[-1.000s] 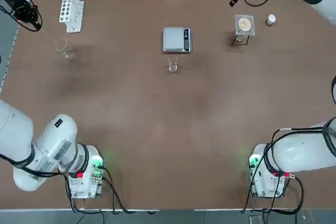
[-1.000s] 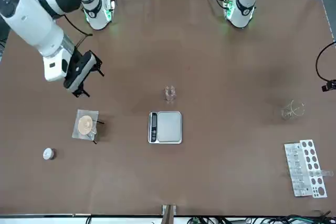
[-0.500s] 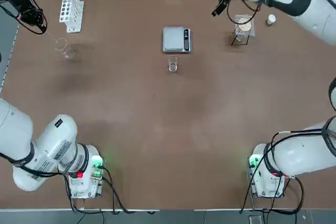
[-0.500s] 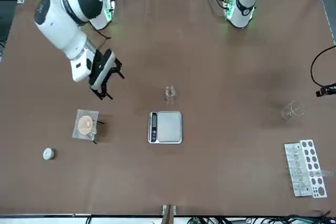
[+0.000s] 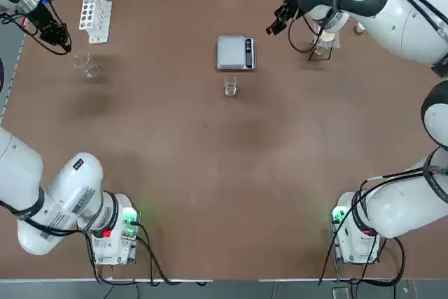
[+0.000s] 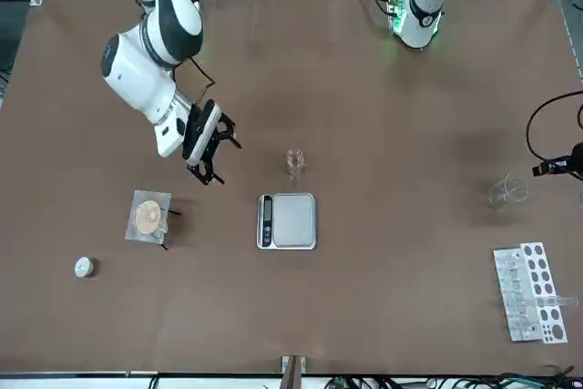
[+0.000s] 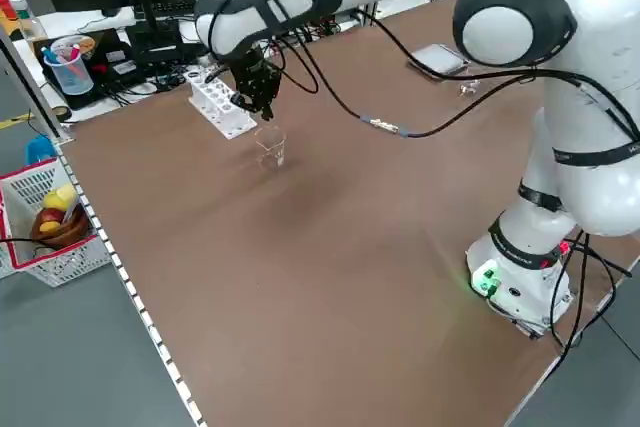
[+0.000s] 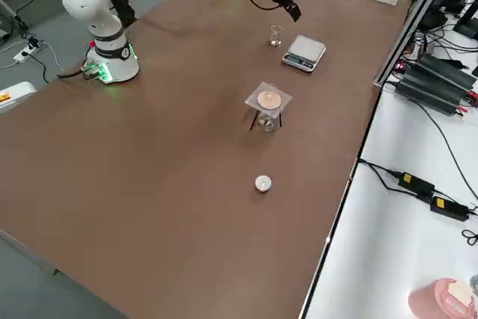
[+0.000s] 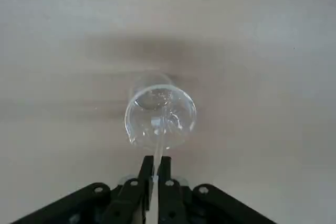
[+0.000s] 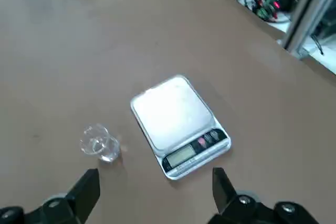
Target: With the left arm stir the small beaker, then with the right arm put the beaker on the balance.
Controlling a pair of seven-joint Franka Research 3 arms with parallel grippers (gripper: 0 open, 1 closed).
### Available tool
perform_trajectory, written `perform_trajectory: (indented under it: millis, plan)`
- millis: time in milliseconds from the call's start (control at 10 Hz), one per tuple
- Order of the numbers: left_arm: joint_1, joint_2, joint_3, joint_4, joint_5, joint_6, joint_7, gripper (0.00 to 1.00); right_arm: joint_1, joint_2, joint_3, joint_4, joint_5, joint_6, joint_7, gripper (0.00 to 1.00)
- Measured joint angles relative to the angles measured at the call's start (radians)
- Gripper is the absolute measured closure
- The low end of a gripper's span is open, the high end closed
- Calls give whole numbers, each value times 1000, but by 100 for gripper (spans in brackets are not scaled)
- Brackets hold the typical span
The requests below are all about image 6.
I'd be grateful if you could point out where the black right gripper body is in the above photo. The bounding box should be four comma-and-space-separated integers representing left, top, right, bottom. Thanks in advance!
181, 99, 223, 167

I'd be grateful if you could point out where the small glass beaker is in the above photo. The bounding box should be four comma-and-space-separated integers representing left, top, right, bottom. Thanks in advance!
285, 148, 306, 179

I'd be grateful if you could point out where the silver digital balance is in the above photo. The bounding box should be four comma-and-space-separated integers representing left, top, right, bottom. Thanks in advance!
257, 191, 317, 251

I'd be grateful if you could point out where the large glass beaker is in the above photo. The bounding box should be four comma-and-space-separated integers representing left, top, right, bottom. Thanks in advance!
488, 173, 530, 211

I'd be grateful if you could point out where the white test tube rack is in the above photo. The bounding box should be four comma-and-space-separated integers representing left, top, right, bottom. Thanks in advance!
493, 241, 569, 344

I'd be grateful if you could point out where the glass test tube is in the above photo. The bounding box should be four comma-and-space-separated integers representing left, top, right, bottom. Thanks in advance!
537, 295, 579, 309

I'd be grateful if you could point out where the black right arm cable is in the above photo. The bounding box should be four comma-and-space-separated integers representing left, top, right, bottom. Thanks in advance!
129, 0, 218, 104

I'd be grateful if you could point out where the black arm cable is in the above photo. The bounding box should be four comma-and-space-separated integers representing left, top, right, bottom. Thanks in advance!
526, 90, 583, 179
129, 0, 218, 104

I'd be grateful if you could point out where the aluminium frame post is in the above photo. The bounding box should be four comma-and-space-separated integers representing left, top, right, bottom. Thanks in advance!
281, 354, 307, 389

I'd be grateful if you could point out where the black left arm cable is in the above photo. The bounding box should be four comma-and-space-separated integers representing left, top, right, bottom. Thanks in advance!
526, 90, 583, 179

